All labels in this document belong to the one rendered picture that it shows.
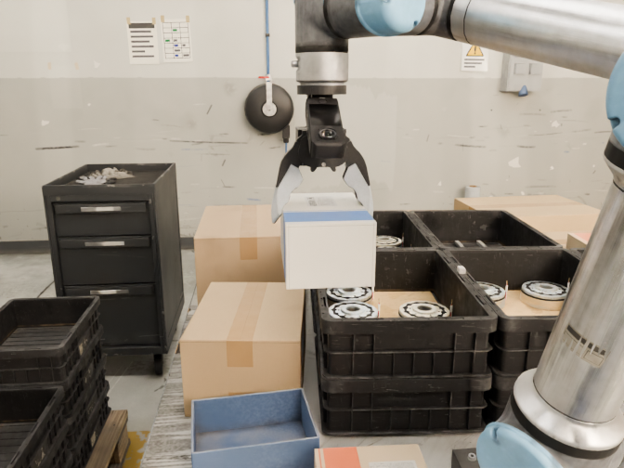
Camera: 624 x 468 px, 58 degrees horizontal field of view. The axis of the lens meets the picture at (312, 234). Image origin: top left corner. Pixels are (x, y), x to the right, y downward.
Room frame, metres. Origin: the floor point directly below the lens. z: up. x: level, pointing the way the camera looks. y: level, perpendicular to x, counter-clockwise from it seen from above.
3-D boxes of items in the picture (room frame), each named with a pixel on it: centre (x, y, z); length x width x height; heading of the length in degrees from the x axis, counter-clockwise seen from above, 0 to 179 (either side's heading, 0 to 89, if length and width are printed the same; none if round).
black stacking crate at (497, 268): (1.06, -0.46, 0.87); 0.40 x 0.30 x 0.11; 2
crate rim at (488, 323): (1.05, -0.16, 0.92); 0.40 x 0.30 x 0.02; 2
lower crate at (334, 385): (1.05, -0.16, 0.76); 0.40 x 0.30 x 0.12; 2
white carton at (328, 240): (0.80, -0.02, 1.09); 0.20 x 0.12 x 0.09; 5
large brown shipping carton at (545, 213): (1.86, -0.73, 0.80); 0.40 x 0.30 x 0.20; 98
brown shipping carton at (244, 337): (1.07, 0.13, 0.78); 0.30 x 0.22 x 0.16; 179
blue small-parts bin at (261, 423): (0.82, 0.10, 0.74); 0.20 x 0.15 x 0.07; 102
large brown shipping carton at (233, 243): (1.66, 0.19, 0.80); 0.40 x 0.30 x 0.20; 6
